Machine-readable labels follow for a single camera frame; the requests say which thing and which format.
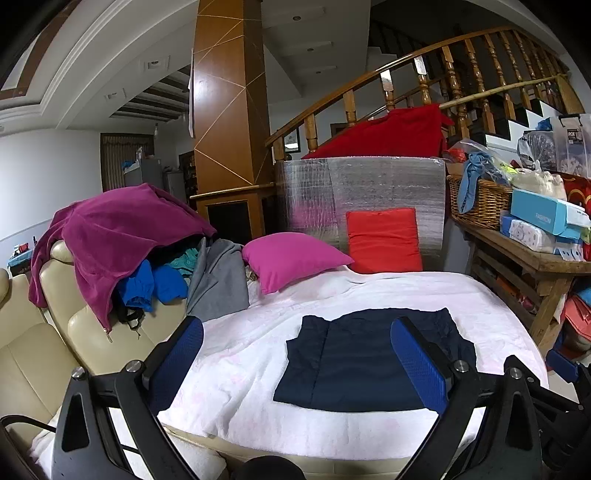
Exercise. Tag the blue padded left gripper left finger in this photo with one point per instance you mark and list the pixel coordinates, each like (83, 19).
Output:
(86, 445)

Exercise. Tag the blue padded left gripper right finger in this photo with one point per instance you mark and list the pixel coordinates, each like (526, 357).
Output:
(487, 426)

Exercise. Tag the navy blue padded jacket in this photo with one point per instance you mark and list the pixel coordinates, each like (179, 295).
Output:
(348, 364)

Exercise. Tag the beige leather sofa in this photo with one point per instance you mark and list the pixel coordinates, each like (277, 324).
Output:
(41, 346)

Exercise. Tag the white fleece blanket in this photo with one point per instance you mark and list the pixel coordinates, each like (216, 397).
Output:
(225, 411)

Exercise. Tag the blue garment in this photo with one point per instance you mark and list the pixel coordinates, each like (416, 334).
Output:
(147, 284)

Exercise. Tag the wooden side table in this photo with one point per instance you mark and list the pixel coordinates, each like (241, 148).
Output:
(533, 285)

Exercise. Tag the teal garment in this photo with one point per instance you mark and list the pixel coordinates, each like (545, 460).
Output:
(186, 262)

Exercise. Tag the grey garment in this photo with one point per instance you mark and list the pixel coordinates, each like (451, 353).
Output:
(218, 283)

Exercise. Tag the magenta velvet garment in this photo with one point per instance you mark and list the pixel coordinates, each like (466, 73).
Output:
(109, 236)

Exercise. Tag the white patterned tissue pack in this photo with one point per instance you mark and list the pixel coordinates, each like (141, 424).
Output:
(540, 241)

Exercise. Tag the light blue box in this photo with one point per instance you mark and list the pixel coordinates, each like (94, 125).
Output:
(557, 217)

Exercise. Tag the red cushion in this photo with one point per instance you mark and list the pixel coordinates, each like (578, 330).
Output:
(384, 241)

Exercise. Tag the wicker basket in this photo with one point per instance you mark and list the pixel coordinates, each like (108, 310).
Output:
(491, 200)

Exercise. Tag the cream plush toy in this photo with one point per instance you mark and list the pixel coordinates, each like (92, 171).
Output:
(540, 182)

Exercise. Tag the pink cushion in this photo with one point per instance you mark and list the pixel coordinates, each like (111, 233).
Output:
(282, 258)

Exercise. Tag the grey refrigerator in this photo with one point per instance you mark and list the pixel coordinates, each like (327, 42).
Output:
(152, 172)

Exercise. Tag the light blue cloth in basket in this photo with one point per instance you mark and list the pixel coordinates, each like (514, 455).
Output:
(476, 166)

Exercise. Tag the silver foil insulation board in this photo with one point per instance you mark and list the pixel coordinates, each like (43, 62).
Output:
(317, 193)

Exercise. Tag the clear plastic storage box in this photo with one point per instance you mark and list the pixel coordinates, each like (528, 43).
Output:
(572, 140)

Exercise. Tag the brown wooden pillar cabinet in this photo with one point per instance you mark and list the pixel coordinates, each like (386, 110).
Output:
(230, 120)

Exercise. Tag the red cloth on railing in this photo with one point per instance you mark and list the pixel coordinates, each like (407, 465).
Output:
(405, 132)

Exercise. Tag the wooden stair railing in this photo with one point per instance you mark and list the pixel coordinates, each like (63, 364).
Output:
(486, 82)

